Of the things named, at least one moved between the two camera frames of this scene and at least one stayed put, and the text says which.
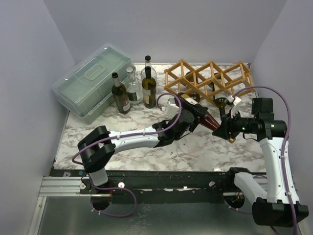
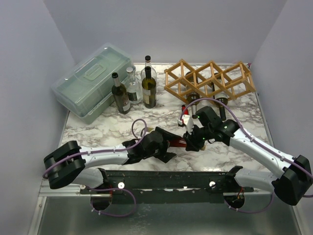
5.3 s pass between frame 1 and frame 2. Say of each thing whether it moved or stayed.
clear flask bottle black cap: stayed
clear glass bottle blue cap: stayed
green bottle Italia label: stayed
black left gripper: moved
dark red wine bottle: moved
